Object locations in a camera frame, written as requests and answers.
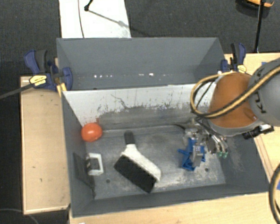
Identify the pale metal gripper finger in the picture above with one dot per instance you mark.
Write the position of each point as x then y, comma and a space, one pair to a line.
187, 135
198, 156

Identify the blue plastic clamp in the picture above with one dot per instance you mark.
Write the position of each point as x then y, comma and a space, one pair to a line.
187, 158

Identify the white and black brush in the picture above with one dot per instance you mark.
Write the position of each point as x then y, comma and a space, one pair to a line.
138, 166

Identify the grey metal bin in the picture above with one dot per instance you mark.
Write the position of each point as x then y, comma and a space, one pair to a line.
137, 62

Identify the orange ball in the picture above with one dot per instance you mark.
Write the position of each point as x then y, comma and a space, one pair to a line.
91, 132

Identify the small white and black box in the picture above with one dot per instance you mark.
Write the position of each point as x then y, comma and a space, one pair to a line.
94, 164

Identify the pale wood board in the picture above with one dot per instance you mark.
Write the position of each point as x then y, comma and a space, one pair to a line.
43, 150

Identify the black cylinder on white bracket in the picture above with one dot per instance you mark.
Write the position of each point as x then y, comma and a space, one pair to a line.
252, 133

